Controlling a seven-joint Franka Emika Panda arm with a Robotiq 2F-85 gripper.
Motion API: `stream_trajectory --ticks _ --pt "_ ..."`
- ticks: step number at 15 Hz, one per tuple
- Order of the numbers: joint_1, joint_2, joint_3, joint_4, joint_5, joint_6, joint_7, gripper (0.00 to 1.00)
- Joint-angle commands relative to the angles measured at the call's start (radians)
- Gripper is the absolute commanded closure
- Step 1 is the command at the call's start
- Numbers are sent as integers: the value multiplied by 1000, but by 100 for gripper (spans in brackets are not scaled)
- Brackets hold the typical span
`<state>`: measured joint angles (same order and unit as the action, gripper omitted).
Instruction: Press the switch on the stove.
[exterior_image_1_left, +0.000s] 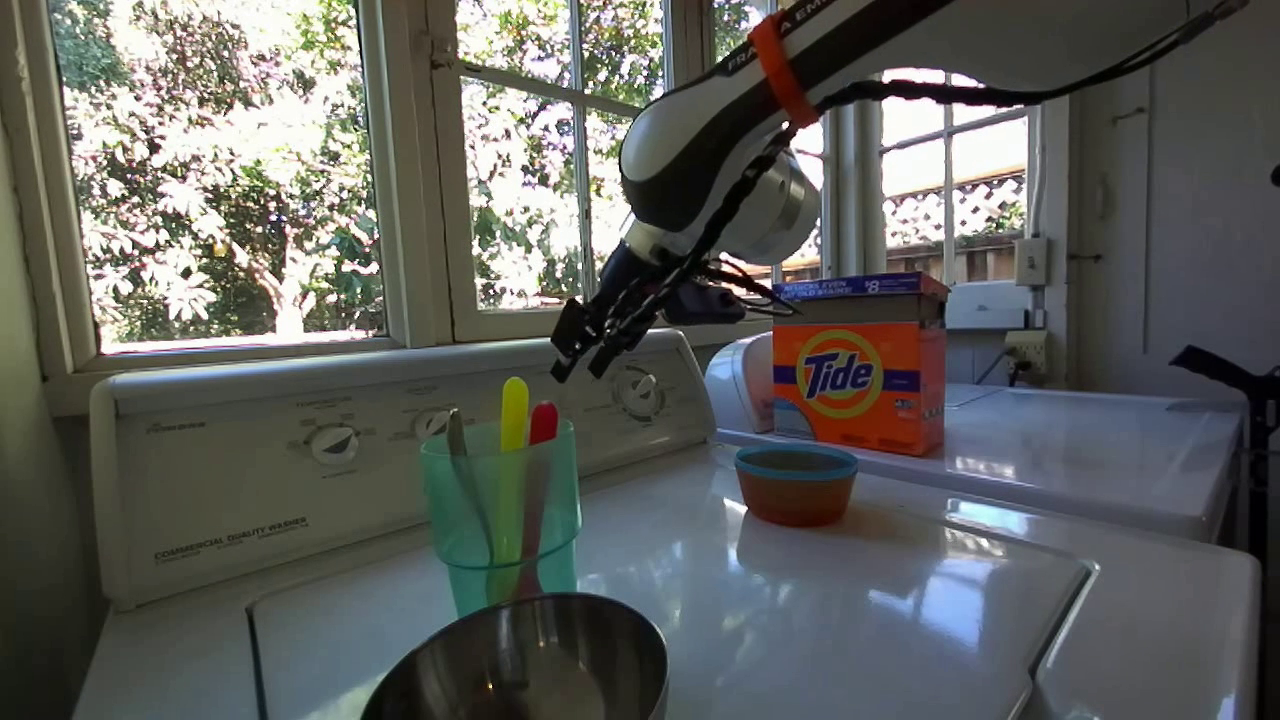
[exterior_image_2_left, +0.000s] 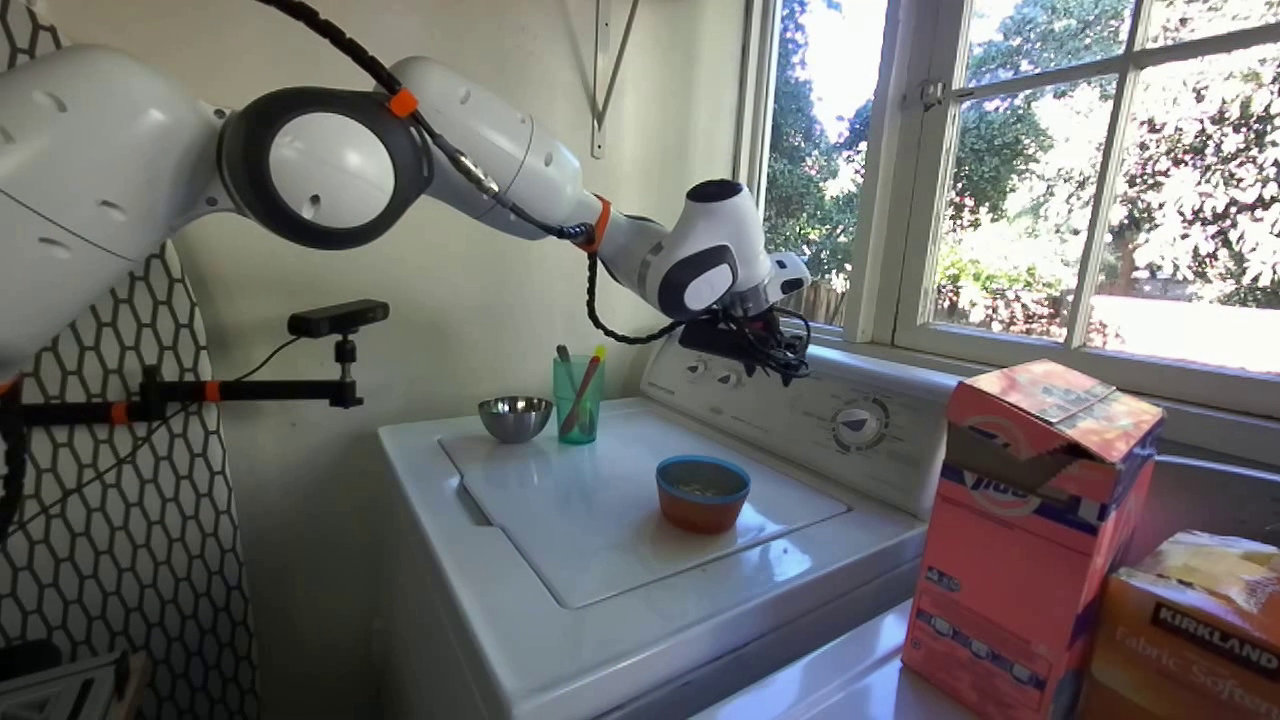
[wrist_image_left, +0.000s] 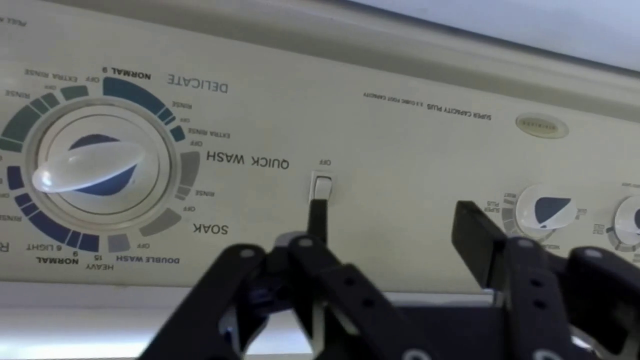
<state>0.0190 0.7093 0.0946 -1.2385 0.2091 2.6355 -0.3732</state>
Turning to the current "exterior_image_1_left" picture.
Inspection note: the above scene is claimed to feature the red plastic utensil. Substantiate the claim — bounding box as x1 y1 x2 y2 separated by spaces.
513 396 565 606

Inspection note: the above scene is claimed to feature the stainless steel bowl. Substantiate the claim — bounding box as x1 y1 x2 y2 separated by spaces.
361 592 670 720

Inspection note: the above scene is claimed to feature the small white dial knob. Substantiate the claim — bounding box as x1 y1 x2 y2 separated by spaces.
301 416 368 467
409 403 465 450

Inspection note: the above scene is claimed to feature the orange Tide detergent box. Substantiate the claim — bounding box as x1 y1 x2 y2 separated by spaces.
768 272 953 462

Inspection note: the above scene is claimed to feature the wall plug with cord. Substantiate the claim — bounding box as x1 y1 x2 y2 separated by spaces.
975 328 1052 394

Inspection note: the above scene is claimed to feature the green translucent plastic cup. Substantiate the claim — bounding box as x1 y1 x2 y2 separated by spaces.
414 416 583 621

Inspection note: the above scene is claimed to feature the yellow plastic utensil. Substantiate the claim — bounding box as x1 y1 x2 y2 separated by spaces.
495 374 534 607

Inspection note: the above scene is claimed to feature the black tripod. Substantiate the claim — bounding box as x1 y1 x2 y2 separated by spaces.
1169 342 1280 563

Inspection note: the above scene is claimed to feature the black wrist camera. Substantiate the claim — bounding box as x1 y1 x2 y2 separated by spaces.
661 267 779 332

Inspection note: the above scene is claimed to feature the small white box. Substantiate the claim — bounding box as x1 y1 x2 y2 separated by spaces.
939 278 1037 335

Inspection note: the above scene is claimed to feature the wall electrical outlet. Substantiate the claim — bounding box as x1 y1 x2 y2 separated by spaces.
1015 231 1061 293

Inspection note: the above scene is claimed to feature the white washing machine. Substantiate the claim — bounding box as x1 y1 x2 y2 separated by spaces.
71 324 1264 720

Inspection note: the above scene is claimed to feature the white dryer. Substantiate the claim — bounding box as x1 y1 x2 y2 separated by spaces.
698 328 1251 545

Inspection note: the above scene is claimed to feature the large white dial knob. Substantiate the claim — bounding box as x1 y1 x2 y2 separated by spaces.
612 363 668 426

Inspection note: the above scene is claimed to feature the orange bowl with blue rim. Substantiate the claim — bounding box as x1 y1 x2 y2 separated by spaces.
732 439 864 532

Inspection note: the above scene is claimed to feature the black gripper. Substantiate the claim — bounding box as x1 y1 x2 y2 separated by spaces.
547 235 698 390

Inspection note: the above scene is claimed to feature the white window frame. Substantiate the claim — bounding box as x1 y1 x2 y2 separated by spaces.
0 0 1075 421

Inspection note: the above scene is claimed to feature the grey plastic utensil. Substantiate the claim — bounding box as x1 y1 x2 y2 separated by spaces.
440 410 499 572

